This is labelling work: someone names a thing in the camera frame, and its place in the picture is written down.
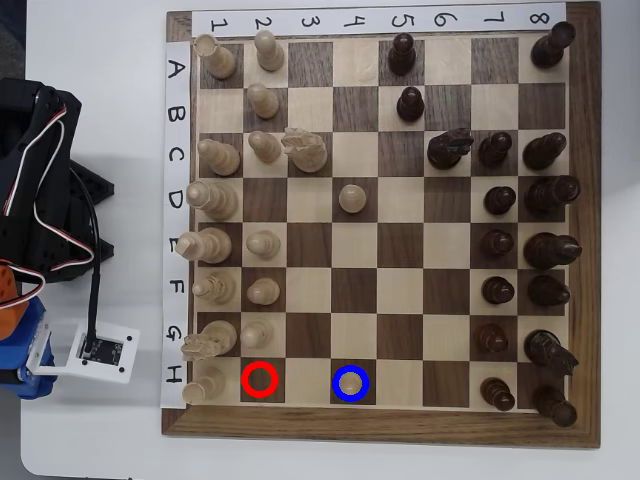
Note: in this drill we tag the white paper letter strip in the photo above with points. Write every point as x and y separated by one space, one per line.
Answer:
176 90

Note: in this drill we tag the black and orange robot arm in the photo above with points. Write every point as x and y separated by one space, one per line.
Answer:
40 150

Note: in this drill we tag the light wooden pawn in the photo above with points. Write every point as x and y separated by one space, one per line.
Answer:
263 102
265 147
352 198
257 334
263 291
263 245
270 52
351 382

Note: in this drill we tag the dark wooden king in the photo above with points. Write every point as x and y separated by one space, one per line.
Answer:
550 251

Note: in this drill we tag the dark wooden queen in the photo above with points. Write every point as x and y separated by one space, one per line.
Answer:
550 196

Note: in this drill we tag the light wooden queen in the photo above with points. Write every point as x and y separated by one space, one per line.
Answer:
215 200

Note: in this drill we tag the dark wooden pawn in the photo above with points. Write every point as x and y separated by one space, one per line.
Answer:
498 291
491 338
500 201
411 105
495 149
497 394
402 55
497 244

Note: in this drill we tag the light wooden bishop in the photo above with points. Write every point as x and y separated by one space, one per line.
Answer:
215 289
220 157

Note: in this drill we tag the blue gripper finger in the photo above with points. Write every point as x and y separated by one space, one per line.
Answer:
35 385

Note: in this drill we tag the light wooden king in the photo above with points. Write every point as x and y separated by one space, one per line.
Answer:
207 245

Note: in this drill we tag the light wooden knight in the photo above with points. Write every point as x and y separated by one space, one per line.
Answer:
215 337
307 150

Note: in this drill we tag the white paper number strip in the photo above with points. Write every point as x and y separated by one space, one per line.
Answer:
350 12

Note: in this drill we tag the dark wooden bishop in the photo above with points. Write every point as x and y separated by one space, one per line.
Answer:
547 291
542 152

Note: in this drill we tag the dark wooden rook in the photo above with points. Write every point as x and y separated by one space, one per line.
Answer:
555 406
550 47

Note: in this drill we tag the white camera mount with board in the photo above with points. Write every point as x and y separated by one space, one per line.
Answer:
125 360

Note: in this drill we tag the light wooden rook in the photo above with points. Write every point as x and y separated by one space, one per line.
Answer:
217 57
202 387

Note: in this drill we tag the dark wooden knight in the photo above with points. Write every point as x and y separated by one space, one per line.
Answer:
547 350
447 150

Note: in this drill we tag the wooden chessboard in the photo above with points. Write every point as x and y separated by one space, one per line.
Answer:
400 430

